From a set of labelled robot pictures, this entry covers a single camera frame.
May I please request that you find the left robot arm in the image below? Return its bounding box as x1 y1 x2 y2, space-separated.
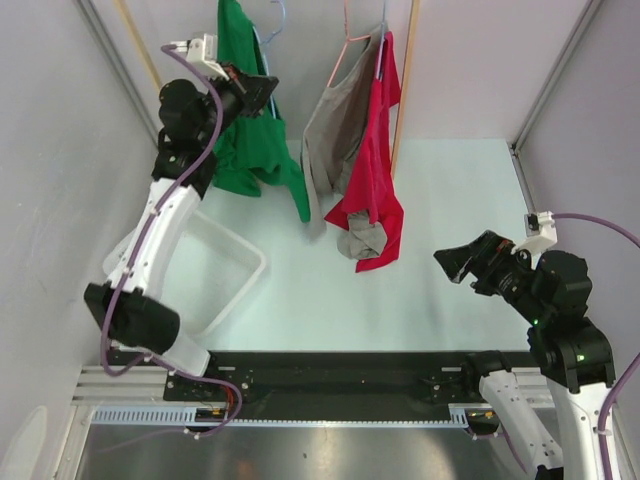
84 64 278 400

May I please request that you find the green t shirt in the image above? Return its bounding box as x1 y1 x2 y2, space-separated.
212 1 311 223

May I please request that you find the white plastic basket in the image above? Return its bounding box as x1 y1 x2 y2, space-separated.
102 207 267 337

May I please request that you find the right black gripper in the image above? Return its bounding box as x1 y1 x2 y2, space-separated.
433 227 549 321

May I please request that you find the blue wire hanger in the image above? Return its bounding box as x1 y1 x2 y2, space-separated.
375 0 389 81
252 0 291 121

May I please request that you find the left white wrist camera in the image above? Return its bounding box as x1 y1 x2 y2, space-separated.
171 33 226 78

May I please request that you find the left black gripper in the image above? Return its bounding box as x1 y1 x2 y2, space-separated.
195 61 278 148

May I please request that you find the wooden clothes rack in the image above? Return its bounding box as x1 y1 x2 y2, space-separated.
113 1 421 175

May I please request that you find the white cable duct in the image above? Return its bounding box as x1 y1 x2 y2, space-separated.
91 405 497 429

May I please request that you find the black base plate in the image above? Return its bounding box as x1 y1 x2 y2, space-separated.
107 352 550 419

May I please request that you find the grey t shirt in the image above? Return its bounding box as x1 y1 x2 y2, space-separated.
300 30 382 242

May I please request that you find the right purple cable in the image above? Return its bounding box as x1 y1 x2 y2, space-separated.
499 212 640 480

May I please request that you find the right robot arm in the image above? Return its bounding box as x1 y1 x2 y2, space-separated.
434 226 621 479

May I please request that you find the pink wire hanger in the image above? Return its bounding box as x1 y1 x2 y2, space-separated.
326 0 387 87

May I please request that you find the red t shirt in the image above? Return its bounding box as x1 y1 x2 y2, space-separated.
325 31 404 273

